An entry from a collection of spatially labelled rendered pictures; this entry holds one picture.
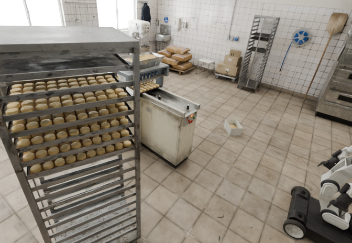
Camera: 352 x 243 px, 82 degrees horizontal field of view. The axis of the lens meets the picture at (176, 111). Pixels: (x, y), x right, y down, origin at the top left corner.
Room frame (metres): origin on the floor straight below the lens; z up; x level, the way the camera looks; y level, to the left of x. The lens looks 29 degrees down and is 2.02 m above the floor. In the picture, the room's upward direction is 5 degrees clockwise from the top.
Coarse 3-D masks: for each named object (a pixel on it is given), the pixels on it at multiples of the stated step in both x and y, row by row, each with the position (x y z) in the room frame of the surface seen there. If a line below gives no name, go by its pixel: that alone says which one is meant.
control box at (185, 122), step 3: (192, 111) 2.16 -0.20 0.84; (195, 111) 2.16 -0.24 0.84; (186, 114) 2.07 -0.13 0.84; (189, 114) 2.07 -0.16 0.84; (195, 114) 2.16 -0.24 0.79; (186, 117) 2.02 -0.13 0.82; (189, 117) 2.07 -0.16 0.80; (192, 117) 2.12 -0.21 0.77; (195, 117) 2.18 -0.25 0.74; (183, 120) 2.02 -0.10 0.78; (186, 120) 2.03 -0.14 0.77; (192, 120) 2.12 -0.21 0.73; (183, 123) 2.02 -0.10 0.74; (186, 123) 2.04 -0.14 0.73; (189, 123) 2.07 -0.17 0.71
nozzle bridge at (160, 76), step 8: (160, 64) 2.82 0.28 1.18; (120, 72) 2.36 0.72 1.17; (128, 72) 2.37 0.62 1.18; (144, 72) 2.46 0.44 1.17; (160, 72) 2.81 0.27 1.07; (168, 72) 2.82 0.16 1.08; (120, 80) 2.36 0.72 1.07; (128, 80) 2.27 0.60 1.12; (144, 80) 2.50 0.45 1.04; (160, 80) 2.88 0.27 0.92
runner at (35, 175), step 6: (120, 150) 0.98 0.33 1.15; (126, 150) 1.00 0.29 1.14; (96, 156) 0.91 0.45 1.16; (102, 156) 0.92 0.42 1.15; (108, 156) 0.94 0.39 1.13; (78, 162) 0.85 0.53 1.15; (84, 162) 0.87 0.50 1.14; (54, 168) 0.78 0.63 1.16; (60, 168) 0.80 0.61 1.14; (66, 168) 0.81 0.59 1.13; (30, 174) 0.73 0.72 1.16; (36, 174) 0.74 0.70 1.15; (42, 174) 0.75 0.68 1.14
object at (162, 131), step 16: (160, 96) 2.37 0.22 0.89; (144, 112) 2.37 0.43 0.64; (160, 112) 2.18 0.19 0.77; (144, 128) 2.37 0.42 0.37; (160, 128) 2.18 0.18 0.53; (176, 128) 2.02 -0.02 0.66; (192, 128) 2.20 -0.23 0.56; (144, 144) 2.37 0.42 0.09; (160, 144) 2.17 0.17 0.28; (176, 144) 2.00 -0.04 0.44; (176, 160) 1.99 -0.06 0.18
